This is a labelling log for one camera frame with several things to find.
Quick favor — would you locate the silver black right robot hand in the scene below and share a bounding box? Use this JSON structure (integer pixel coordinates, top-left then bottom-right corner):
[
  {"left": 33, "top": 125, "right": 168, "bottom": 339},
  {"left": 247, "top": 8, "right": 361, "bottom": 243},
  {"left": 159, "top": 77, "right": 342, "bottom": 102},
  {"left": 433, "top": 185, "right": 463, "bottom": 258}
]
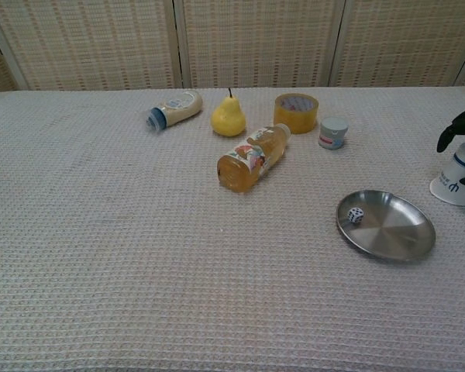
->
[{"left": 436, "top": 108, "right": 465, "bottom": 188}]

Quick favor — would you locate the yellow pear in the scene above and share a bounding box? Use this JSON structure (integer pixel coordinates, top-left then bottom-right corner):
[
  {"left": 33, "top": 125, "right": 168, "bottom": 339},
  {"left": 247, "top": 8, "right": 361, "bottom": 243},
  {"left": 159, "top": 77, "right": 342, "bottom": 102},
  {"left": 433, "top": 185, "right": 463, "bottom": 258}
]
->
[{"left": 210, "top": 88, "right": 247, "bottom": 137}]

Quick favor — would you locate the beige woven tablecloth with fringe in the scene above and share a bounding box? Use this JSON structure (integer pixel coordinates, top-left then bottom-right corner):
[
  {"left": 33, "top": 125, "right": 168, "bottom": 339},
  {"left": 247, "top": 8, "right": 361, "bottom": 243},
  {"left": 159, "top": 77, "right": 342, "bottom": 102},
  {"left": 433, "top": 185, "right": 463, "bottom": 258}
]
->
[{"left": 0, "top": 84, "right": 465, "bottom": 372}]

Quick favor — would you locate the amber juice bottle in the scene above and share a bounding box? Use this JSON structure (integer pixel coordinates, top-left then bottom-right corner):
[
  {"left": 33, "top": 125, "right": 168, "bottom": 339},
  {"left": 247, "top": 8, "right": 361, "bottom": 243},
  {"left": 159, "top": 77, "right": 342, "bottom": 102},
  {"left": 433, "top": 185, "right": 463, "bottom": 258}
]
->
[{"left": 216, "top": 122, "right": 292, "bottom": 194}]

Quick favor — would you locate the small white lidded jar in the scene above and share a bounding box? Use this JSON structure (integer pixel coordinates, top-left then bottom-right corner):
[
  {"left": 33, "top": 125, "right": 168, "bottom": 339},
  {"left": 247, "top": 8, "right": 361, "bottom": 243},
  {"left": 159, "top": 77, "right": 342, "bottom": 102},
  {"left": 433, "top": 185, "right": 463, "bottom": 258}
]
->
[{"left": 318, "top": 117, "right": 350, "bottom": 150}]

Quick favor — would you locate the mayonnaise squeeze bottle blue cap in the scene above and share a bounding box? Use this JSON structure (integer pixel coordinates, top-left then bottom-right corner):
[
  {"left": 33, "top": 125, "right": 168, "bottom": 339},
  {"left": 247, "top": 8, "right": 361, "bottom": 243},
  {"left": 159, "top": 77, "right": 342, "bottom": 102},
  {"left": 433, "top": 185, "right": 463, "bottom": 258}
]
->
[{"left": 145, "top": 90, "right": 204, "bottom": 133}]

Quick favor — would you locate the white paper cup blue print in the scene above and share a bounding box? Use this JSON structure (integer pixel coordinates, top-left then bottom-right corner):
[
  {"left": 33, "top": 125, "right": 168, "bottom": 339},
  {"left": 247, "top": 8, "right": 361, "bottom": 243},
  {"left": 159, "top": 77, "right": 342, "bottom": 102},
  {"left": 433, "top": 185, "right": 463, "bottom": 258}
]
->
[{"left": 429, "top": 141, "right": 465, "bottom": 206}]

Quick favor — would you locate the brown packing tape roll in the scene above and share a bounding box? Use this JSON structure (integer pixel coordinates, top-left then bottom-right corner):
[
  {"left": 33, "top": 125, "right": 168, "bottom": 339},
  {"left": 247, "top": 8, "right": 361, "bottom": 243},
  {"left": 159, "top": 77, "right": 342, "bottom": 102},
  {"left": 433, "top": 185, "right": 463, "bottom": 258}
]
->
[{"left": 273, "top": 92, "right": 319, "bottom": 135}]

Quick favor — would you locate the silver metal plate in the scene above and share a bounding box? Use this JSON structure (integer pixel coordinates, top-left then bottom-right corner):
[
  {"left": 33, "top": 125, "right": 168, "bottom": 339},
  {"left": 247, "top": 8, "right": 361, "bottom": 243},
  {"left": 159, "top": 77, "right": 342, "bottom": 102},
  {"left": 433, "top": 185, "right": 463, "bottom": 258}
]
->
[{"left": 336, "top": 189, "right": 437, "bottom": 261}]

